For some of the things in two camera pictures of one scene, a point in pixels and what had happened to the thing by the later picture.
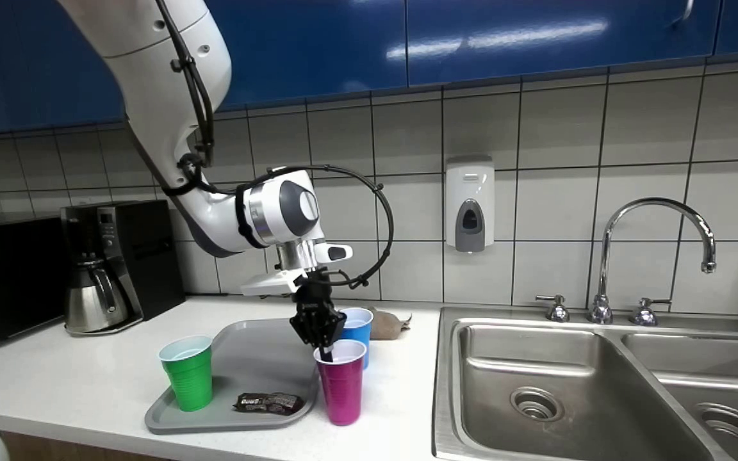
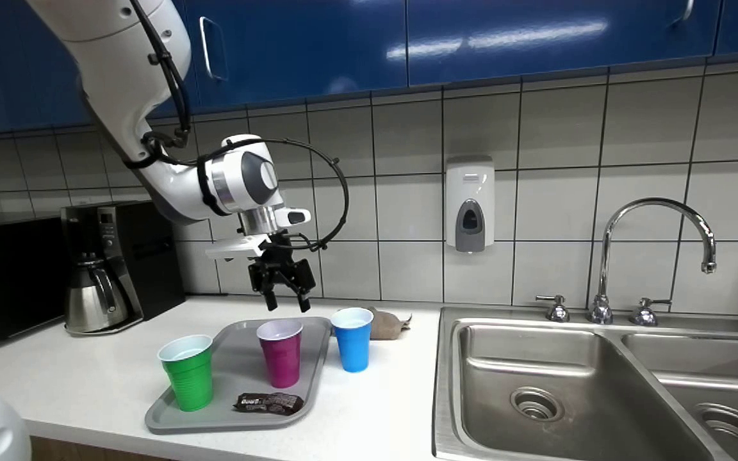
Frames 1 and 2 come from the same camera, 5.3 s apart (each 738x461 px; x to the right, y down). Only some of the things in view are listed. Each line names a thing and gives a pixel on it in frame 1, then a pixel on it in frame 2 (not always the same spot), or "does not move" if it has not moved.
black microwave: [11, 280] does not move
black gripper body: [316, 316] to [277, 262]
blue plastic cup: [357, 326] does not move
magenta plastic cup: [341, 379] to [284, 343]
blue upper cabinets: [38, 61] does not move
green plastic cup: [191, 370] does not move
